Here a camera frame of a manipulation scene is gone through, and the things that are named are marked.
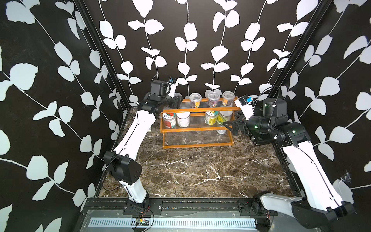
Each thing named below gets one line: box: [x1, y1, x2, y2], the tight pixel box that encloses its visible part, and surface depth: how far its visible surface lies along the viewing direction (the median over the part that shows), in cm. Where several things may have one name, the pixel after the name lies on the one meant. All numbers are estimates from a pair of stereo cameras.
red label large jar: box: [162, 112, 177, 129], surface depth 86 cm
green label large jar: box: [216, 110, 233, 124], surface depth 87 cm
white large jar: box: [175, 112, 191, 128], surface depth 85 cm
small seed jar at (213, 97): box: [207, 91, 220, 108], surface depth 81 cm
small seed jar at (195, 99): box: [189, 92, 202, 109], surface depth 81 cm
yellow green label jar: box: [203, 111, 219, 126], surface depth 88 cm
